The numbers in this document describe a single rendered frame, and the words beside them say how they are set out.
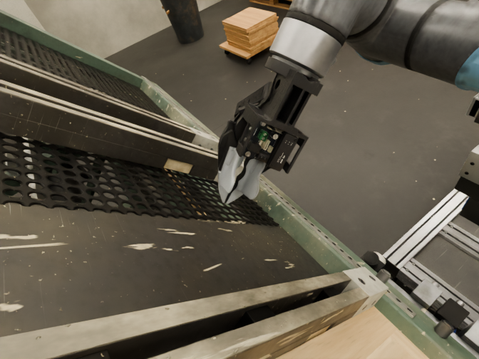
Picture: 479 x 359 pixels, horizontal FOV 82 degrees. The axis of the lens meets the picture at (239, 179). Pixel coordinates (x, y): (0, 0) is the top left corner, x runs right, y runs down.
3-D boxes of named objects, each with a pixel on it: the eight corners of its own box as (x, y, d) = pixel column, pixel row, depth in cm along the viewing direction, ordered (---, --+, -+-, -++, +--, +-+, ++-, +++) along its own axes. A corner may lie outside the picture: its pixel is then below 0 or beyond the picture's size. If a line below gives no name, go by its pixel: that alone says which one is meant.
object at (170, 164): (188, 174, 75) (193, 164, 74) (163, 168, 69) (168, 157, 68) (184, 168, 77) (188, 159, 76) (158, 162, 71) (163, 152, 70)
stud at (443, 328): (445, 337, 56) (456, 328, 56) (444, 340, 55) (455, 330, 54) (433, 327, 58) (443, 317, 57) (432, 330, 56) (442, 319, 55)
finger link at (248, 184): (229, 220, 39) (258, 164, 35) (223, 197, 44) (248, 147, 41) (249, 225, 40) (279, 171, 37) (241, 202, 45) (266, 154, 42)
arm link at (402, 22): (420, 84, 37) (388, 53, 30) (355, 60, 45) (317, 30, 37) (462, 24, 34) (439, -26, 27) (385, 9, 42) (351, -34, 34)
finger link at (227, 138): (209, 167, 39) (234, 110, 36) (208, 163, 41) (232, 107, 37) (239, 177, 41) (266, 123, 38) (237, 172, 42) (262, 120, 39)
